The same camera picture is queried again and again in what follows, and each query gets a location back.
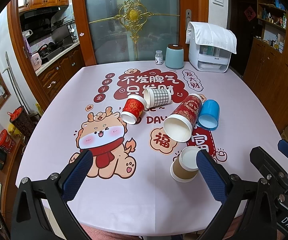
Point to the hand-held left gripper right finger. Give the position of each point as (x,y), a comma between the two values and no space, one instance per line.
(211,177)

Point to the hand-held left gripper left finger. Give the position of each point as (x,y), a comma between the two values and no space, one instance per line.
(77,175)

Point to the brown paper cup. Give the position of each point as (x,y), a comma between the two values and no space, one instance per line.
(182,168)

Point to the blue plastic cup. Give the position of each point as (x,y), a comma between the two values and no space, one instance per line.
(209,115)

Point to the tall red patterned paper cup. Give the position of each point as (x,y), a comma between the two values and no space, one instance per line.
(183,118)

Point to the small red paper cup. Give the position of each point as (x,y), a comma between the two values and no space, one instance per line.
(133,109)

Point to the grey checked paper cup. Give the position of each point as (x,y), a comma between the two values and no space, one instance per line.
(158,97)

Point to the pink printed tablecloth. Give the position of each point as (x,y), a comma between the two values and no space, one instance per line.
(139,200)

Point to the wooden sideboard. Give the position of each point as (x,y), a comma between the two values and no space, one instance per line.
(276,80)

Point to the dark patterned basket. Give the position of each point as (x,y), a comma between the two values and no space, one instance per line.
(23,121)

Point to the yellow jar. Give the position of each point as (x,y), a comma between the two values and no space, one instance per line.
(13,130)

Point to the red round tin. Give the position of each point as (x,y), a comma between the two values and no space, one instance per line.
(6,141)

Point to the wooden kitchen base cabinets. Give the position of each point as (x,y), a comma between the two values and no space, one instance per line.
(59,70)

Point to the white countertop appliance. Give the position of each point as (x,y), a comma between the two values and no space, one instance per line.
(208,61)

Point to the pink rice cooker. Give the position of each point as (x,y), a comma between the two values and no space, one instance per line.
(36,62)

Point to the blue-grey lidded canister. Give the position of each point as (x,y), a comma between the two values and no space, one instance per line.
(174,57)

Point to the small white bottle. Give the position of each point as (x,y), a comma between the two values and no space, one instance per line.
(159,58)

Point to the wooden open shelf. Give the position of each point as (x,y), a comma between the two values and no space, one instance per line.
(271,17)

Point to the black wok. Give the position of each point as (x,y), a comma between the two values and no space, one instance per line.
(55,44)

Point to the white quilted cover cloth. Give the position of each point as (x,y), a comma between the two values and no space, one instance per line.
(211,36)

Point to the red door decoration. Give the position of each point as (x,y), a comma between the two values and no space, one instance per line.
(250,13)

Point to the frosted glass door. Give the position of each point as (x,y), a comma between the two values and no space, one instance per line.
(109,22)

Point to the black range hood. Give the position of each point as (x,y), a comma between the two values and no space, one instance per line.
(42,12)

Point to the white wall switch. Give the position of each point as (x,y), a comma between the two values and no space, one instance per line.
(219,0)

